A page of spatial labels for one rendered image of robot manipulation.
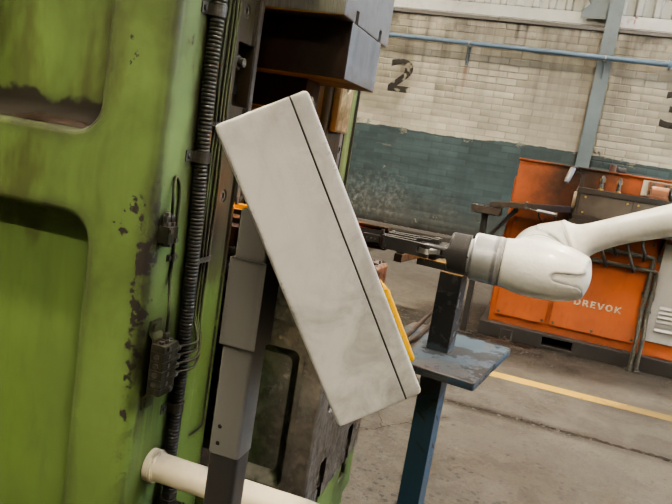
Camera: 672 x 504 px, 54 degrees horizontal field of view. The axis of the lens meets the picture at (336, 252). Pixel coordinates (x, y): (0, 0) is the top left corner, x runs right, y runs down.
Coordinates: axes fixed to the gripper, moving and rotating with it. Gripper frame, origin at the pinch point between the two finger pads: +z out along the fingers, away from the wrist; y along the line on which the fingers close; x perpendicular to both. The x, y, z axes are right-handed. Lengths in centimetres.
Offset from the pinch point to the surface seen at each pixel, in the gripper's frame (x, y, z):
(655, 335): -75, 346, -118
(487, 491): -100, 114, -33
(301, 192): 12, -73, -12
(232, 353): -8, -60, -2
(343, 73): 28.2, -12.4, 5.5
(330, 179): 14, -72, -14
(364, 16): 39.0, -6.5, 5.1
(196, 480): -37, -39, 10
